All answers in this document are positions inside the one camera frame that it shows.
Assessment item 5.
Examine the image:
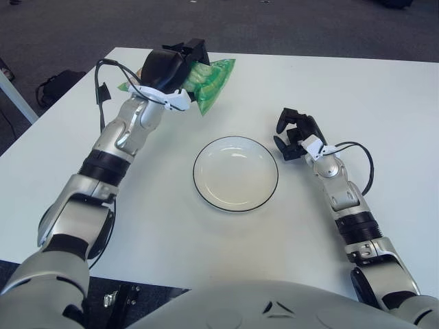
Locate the white side table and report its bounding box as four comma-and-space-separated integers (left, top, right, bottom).
0, 73, 38, 125

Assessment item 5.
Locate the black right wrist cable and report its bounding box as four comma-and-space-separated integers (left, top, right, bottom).
329, 141, 374, 196

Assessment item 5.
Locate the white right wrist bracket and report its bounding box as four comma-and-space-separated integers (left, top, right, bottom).
300, 135, 339, 160

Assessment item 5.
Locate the black backpack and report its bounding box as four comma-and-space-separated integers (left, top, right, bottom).
35, 70, 86, 107

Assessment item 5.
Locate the white plate with black rim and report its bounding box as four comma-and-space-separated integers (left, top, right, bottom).
192, 136, 279, 214

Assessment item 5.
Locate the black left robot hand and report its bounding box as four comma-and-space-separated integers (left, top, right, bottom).
140, 38, 212, 103

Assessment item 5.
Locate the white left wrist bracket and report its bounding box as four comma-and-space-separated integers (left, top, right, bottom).
128, 84, 192, 112

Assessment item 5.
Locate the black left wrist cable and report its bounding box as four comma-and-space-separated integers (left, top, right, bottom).
94, 58, 162, 133

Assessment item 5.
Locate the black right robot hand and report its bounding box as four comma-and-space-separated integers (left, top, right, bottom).
273, 108, 327, 161

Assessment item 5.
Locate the green potato chips bag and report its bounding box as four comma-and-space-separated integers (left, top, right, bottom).
116, 58, 237, 117

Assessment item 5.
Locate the grey robot torso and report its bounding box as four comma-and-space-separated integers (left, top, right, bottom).
126, 279, 418, 329

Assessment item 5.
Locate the small dark floor item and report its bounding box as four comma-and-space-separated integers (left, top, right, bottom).
0, 58, 15, 82

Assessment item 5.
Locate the small metal bracket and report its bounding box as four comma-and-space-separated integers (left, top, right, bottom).
102, 291, 119, 308

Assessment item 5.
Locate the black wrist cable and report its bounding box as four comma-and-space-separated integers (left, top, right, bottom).
94, 58, 162, 133
329, 141, 374, 196

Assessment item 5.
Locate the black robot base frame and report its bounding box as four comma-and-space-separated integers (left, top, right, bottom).
87, 273, 191, 329

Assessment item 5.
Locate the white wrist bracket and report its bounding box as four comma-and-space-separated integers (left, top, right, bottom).
128, 84, 192, 112
300, 135, 339, 160

